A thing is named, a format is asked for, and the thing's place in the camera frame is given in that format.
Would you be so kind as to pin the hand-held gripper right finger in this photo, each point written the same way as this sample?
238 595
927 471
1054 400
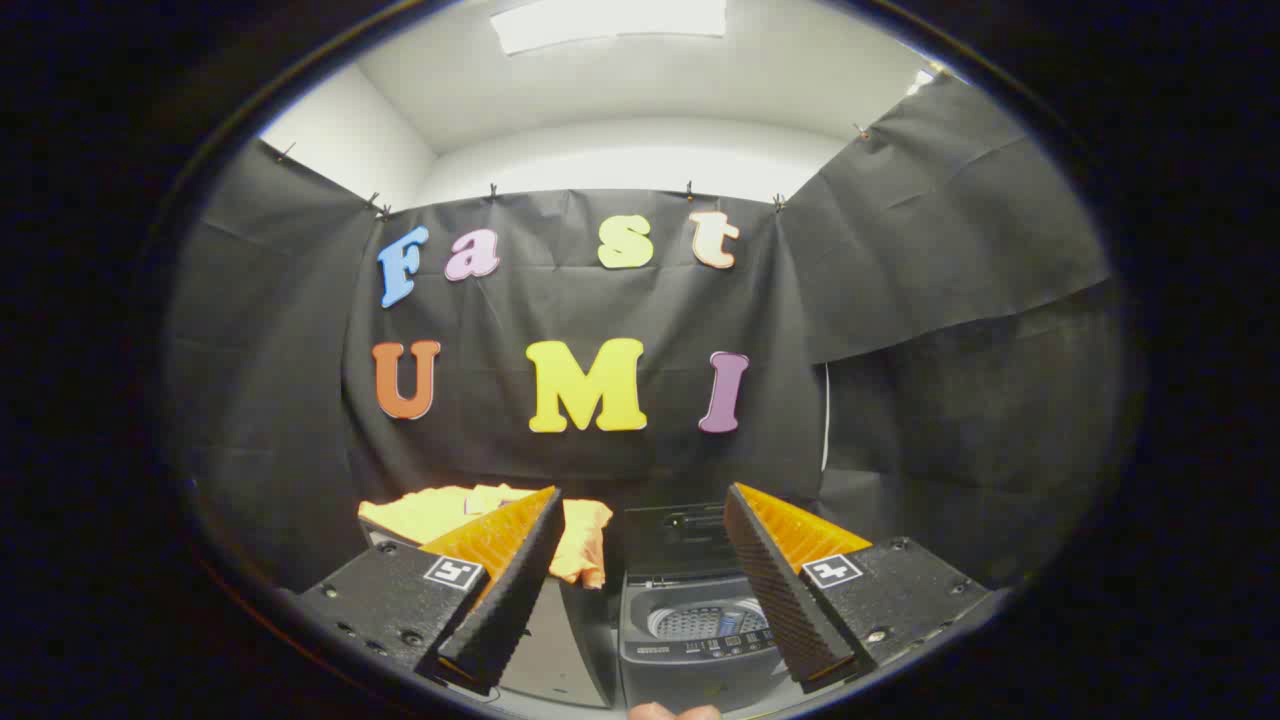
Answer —
775 590

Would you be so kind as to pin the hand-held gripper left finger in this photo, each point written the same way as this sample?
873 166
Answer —
515 590

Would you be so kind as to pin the orange polo shirt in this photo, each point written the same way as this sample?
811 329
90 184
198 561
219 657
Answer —
585 545

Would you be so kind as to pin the dark washing machine lid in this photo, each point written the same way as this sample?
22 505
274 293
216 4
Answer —
670 545

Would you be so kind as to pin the grey washing machine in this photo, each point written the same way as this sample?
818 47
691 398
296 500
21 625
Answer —
690 675

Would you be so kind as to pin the black backdrop cloth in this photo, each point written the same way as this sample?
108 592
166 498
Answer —
500 320

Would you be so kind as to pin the ceiling light panel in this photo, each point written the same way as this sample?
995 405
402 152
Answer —
610 22

